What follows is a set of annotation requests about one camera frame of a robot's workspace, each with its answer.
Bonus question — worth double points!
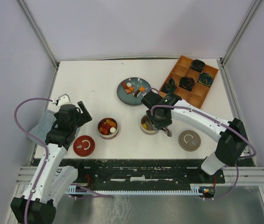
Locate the metal tongs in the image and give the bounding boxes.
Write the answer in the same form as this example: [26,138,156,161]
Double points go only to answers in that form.
[148,117,172,137]

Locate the beige lunch box bowl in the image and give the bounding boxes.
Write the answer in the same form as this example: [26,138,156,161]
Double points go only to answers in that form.
[140,115,158,135]

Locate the red pepper piece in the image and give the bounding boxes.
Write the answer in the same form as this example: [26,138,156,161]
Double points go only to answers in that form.
[99,123,111,135]

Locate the red steel lunch bowl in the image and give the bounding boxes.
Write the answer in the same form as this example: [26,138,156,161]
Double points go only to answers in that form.
[97,117,120,140]

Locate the fried chicken piece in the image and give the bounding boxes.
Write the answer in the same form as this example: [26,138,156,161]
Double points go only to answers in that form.
[105,119,117,127]

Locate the white rice ball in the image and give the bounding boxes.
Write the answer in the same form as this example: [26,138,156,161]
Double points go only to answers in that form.
[110,127,116,133]

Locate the red black sushi piece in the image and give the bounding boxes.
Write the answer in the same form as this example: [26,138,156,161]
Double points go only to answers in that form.
[134,90,142,98]

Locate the blue ceramic food plate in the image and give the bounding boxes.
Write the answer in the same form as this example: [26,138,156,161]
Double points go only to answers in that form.
[116,77,151,106]

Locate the wooden compartment tray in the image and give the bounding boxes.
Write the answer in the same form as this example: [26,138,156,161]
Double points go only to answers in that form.
[159,56,219,109]

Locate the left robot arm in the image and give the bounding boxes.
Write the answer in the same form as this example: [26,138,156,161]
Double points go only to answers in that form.
[10,98,92,224]

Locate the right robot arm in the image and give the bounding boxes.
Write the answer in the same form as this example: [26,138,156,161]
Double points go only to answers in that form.
[141,91,249,182]

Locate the red lunch box lid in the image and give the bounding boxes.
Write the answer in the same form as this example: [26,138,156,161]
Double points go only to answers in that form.
[73,135,95,157]

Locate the beige lunch box lid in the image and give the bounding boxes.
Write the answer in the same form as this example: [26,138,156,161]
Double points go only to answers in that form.
[178,130,201,152]

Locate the blue rolled napkin left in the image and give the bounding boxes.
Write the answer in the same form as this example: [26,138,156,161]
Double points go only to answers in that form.
[161,77,177,94]

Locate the light blue cloth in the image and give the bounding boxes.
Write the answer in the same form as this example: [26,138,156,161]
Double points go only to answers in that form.
[27,109,82,144]

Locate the orange black rolled napkin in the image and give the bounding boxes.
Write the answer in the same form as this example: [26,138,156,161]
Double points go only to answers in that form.
[179,77,195,91]

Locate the bacon piece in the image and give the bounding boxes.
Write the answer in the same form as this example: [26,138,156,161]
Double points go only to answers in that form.
[125,89,132,94]

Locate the green rolled napkin right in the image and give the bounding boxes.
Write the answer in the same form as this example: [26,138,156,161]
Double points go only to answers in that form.
[198,72,214,87]

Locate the dark rolled napkin top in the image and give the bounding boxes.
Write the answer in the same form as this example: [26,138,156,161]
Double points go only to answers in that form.
[190,59,205,72]

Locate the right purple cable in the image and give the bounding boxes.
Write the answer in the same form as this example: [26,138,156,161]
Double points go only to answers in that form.
[145,87,257,201]

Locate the purple cable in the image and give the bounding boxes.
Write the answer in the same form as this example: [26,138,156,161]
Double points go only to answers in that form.
[145,87,257,201]
[14,98,57,224]

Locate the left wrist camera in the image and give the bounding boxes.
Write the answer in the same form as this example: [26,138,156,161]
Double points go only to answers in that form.
[52,94,71,109]

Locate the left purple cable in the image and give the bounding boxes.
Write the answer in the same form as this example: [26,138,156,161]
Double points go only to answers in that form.
[14,98,57,224]

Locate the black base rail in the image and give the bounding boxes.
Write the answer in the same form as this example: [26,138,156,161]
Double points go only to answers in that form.
[59,159,225,190]

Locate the white cable duct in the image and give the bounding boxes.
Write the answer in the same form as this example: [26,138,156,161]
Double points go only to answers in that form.
[68,183,207,195]

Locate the right aluminium frame post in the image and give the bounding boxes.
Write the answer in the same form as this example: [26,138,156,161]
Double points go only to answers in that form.
[220,0,263,67]

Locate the aluminium frame post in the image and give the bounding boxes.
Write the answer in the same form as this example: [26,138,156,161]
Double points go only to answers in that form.
[220,0,263,67]
[16,0,59,68]

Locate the left aluminium frame post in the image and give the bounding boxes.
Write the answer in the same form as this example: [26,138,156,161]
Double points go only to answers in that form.
[16,0,59,68]

